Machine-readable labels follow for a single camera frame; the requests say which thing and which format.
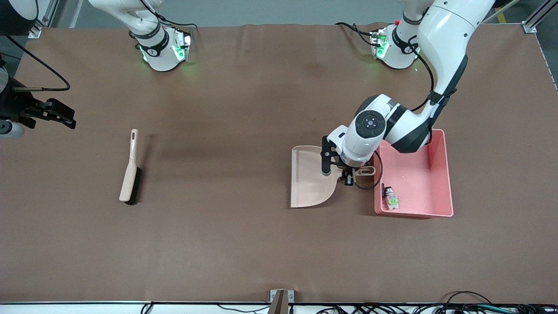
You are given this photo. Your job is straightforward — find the beige plastic dustpan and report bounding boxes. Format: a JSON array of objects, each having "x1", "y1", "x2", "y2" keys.
[{"x1": 290, "y1": 145, "x2": 376, "y2": 209}]

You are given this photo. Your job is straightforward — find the white orange electrical component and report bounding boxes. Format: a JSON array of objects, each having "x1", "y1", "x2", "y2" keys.
[{"x1": 384, "y1": 188, "x2": 400, "y2": 210}]

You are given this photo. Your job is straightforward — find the beige hand brush black bristles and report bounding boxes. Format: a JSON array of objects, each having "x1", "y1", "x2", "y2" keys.
[{"x1": 119, "y1": 129, "x2": 142, "y2": 205}]

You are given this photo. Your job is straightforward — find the pink plastic bin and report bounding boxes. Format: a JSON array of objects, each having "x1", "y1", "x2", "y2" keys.
[{"x1": 373, "y1": 129, "x2": 454, "y2": 218}]

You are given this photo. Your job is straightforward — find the brown table cover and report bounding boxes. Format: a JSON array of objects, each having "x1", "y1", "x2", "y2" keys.
[{"x1": 0, "y1": 22, "x2": 558, "y2": 304}]

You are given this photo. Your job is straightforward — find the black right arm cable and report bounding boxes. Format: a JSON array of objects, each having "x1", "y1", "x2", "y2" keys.
[{"x1": 3, "y1": 34, "x2": 71, "y2": 92}]

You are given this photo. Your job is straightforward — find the aluminium frame profile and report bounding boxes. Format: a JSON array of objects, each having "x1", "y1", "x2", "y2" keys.
[
  {"x1": 522, "y1": 0, "x2": 558, "y2": 34},
  {"x1": 27, "y1": 0, "x2": 60, "y2": 39}
]

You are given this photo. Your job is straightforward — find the metal table edge bracket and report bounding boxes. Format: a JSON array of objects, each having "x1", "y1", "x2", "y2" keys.
[{"x1": 269, "y1": 289, "x2": 295, "y2": 314}]

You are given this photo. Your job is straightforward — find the black left base cable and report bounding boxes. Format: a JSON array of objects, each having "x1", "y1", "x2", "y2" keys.
[{"x1": 335, "y1": 22, "x2": 376, "y2": 47}]

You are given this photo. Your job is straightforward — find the black base cable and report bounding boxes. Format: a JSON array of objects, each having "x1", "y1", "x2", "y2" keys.
[
  {"x1": 335, "y1": 22, "x2": 376, "y2": 47},
  {"x1": 150, "y1": 15, "x2": 197, "y2": 32}
]

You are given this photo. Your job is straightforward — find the black right base cable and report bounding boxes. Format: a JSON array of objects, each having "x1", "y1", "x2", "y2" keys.
[{"x1": 150, "y1": 15, "x2": 197, "y2": 32}]

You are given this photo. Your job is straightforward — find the black cable bundle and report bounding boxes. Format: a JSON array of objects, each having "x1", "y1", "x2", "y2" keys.
[{"x1": 314, "y1": 290, "x2": 558, "y2": 314}]

